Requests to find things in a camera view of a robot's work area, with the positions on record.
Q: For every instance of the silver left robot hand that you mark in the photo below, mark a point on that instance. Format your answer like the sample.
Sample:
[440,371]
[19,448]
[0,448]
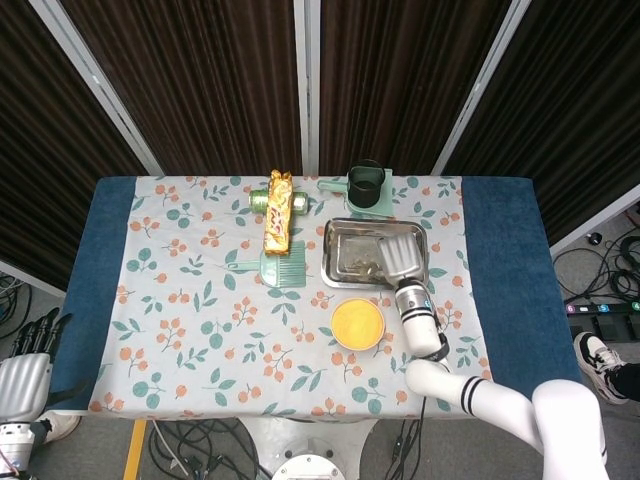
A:
[22,387]

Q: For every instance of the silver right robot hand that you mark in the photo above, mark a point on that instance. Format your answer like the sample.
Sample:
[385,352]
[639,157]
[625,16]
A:
[402,257]

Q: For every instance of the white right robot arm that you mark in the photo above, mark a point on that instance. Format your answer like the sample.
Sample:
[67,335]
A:
[425,330]

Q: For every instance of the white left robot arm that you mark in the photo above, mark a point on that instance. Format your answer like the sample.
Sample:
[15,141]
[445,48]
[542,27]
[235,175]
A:
[12,445]

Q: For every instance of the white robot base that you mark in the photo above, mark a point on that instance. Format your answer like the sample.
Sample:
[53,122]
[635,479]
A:
[310,440]

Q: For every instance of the stainless steel rectangular tray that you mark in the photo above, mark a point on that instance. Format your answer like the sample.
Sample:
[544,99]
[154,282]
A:
[345,240]

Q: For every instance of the beige round bowl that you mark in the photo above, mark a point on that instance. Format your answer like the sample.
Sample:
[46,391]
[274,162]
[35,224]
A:
[359,349]

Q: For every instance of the plain white shoe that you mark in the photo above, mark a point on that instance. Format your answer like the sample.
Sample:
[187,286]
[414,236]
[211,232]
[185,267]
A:
[60,425]

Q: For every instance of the black mesh pen holder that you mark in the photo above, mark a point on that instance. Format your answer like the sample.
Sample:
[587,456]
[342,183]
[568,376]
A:
[367,197]

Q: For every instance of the dark green cup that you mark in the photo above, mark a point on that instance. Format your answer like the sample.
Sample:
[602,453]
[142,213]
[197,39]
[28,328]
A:
[330,186]

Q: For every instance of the blue fabric table cover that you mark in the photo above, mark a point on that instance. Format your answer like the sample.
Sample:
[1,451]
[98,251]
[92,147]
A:
[505,250]

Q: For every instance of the mint green plastic brush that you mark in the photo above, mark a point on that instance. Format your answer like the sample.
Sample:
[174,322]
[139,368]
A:
[272,272]

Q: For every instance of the gold foil snack packet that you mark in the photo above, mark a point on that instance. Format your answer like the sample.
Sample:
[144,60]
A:
[278,215]

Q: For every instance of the green drink can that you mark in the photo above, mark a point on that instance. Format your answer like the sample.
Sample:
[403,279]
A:
[257,201]

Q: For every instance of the floral fruit print tablecloth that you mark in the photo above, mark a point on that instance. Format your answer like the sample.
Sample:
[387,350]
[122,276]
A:
[200,350]

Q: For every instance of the dark fabric partition panel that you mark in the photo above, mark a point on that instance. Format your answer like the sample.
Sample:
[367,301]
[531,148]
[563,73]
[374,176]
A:
[400,75]
[200,75]
[40,150]
[575,100]

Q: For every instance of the white and black sneaker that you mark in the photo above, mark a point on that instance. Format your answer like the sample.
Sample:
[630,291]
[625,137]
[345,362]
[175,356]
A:
[595,360]

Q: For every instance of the black trouser leg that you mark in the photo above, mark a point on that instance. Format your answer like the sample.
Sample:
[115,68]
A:
[627,380]

